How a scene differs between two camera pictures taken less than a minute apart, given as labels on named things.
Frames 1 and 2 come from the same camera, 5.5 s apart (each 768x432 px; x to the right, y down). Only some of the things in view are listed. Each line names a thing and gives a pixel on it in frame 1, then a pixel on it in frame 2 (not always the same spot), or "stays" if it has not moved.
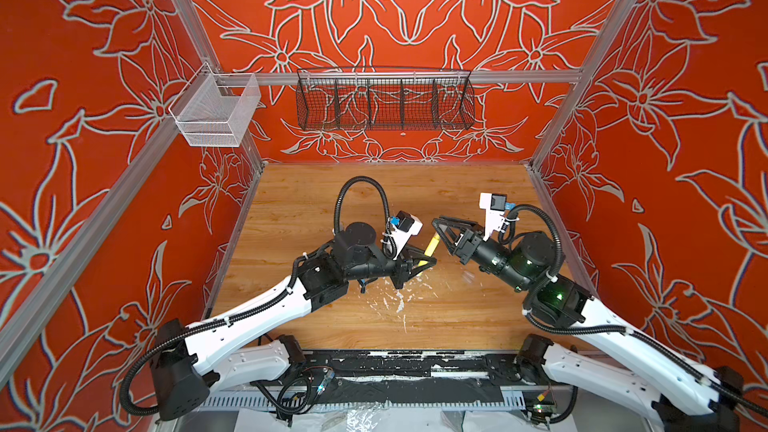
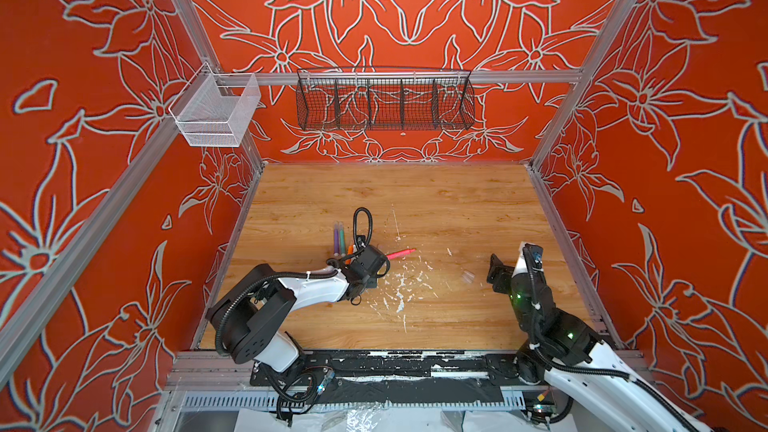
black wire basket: (384, 99) stays
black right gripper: (466, 245) -> (499, 272)
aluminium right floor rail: (560, 226) stays
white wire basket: (215, 109) stays
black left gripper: (403, 268) -> (372, 282)
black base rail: (435, 377) stays
